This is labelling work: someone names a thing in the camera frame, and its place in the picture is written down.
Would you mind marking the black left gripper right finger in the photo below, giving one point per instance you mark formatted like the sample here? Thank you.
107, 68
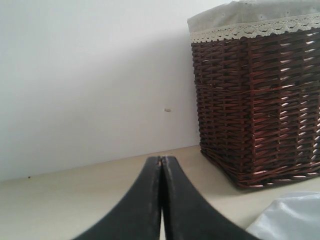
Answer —
187, 215

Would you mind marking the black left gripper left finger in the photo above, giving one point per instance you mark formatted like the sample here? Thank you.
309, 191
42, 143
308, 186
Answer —
137, 216

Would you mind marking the white t-shirt red patch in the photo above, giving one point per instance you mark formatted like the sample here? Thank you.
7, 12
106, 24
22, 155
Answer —
293, 216

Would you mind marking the dark brown wicker basket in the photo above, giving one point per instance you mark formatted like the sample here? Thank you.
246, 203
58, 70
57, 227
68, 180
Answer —
258, 107

